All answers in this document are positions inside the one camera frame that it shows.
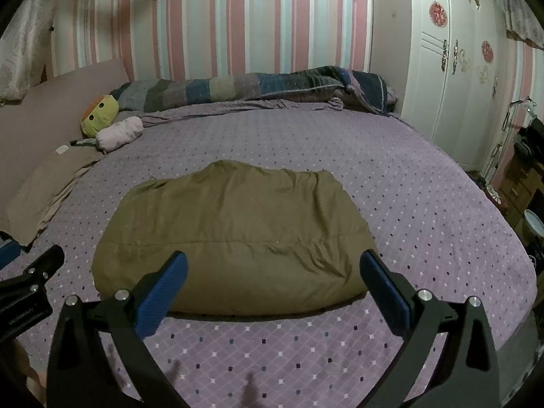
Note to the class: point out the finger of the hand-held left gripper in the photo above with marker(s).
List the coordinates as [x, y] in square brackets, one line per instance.
[42, 263]
[8, 255]

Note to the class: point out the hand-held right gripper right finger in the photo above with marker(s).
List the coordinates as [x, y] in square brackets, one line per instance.
[384, 293]

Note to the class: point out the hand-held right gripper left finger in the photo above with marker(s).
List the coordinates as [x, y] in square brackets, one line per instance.
[163, 293]

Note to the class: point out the brown coat with fleece collar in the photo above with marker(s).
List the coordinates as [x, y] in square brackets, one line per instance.
[233, 229]

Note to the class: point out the beige pillow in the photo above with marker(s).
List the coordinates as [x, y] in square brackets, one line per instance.
[46, 187]

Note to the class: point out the purple dotted bedspread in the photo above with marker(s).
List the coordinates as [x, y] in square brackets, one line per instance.
[382, 178]

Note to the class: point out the pink padded headboard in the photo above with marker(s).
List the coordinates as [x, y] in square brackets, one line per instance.
[51, 106]

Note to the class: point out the yellow plush toy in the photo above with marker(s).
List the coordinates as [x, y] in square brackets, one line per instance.
[102, 114]

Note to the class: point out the white bucket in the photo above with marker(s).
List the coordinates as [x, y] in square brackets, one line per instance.
[533, 225]

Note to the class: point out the wooden drawer unit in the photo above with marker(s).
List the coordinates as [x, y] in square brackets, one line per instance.
[520, 182]

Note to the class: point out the patterned beige curtain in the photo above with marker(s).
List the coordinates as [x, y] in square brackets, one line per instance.
[21, 63]

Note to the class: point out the black bag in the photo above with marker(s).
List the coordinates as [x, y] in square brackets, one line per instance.
[531, 140]

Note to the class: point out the white metal stand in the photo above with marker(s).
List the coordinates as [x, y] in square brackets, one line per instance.
[508, 114]

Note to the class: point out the patchwork quilt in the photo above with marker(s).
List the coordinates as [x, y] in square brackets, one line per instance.
[255, 85]

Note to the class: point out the white wardrobe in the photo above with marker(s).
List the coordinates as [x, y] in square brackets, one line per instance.
[450, 72]

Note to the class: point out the floral curtain valance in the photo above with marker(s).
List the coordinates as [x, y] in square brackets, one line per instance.
[522, 21]

